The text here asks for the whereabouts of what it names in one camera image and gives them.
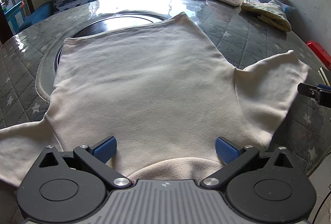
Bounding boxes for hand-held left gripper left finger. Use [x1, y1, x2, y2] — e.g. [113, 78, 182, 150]
[36, 136, 131, 190]

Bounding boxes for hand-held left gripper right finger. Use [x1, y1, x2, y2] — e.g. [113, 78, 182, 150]
[200, 136, 295, 190]

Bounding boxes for cream long-sleeved shirt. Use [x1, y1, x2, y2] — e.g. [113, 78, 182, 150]
[0, 12, 310, 188]

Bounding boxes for metal rods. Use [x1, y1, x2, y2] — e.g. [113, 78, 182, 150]
[319, 67, 331, 86]

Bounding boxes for red box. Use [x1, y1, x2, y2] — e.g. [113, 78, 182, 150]
[306, 40, 331, 70]

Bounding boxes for yellow floral folded cloth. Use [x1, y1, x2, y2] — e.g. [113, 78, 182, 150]
[240, 0, 292, 32]

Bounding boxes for round black table hotplate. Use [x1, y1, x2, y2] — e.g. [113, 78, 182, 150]
[54, 13, 169, 73]

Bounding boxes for blue cabinet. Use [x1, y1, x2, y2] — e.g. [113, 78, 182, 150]
[4, 0, 28, 33]

